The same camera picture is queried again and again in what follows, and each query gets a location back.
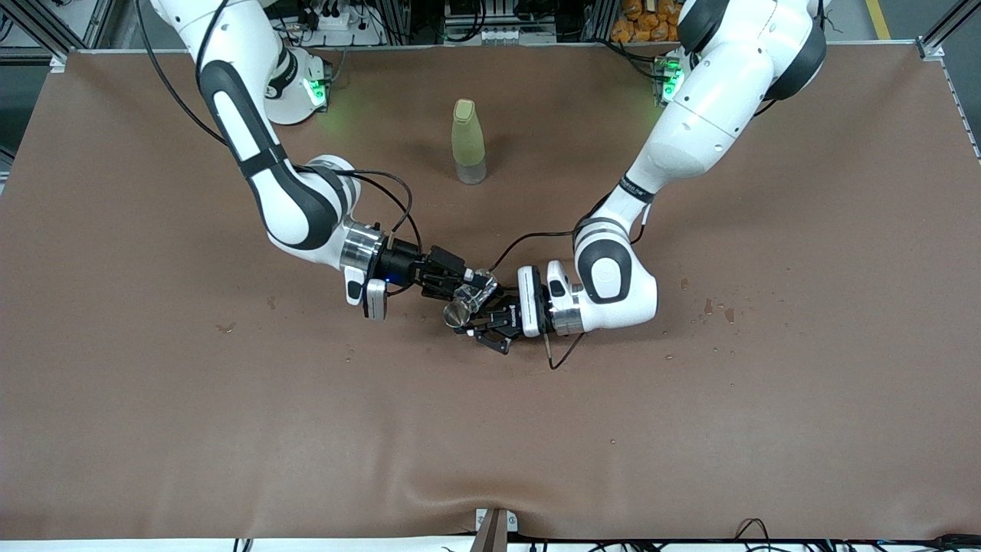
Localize clear glass shaker cup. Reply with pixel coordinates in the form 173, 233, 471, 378
452, 268, 499, 309

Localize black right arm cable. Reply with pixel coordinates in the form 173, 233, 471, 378
136, 0, 424, 254

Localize orange packets pile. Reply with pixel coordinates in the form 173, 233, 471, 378
611, 0, 691, 44

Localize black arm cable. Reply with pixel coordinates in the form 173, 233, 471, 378
136, 0, 424, 254
488, 228, 587, 370

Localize white power strip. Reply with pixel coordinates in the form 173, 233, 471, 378
303, 6, 380, 38

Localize green frosted bottle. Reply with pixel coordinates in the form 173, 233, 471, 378
451, 98, 488, 186

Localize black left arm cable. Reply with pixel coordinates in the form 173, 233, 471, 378
488, 228, 587, 370

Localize brown table mat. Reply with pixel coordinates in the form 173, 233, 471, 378
0, 42, 981, 541

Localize metal pole with bracket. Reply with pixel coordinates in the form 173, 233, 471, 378
474, 508, 519, 552

